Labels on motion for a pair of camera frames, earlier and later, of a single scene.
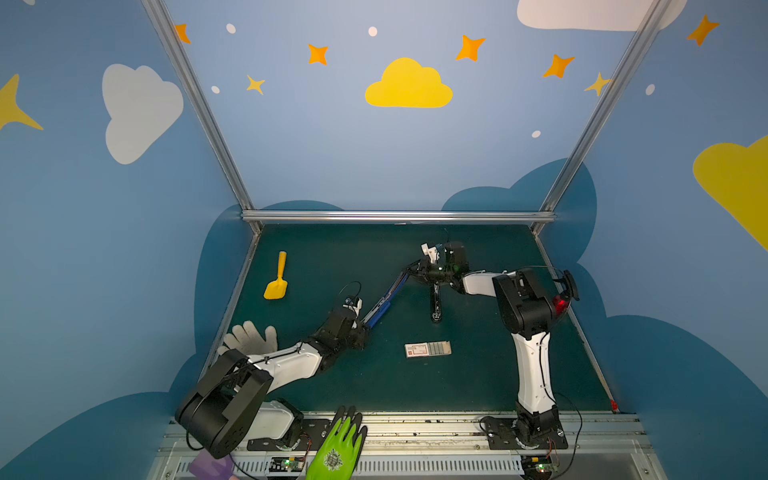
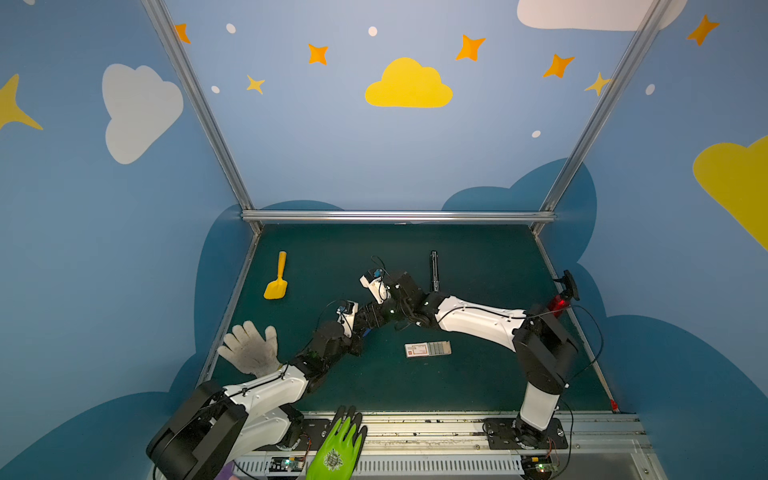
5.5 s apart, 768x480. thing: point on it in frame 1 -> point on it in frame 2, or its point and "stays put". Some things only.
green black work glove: [340, 447] stays put
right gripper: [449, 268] -> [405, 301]
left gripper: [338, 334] stays put
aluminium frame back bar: [397, 217] stays put
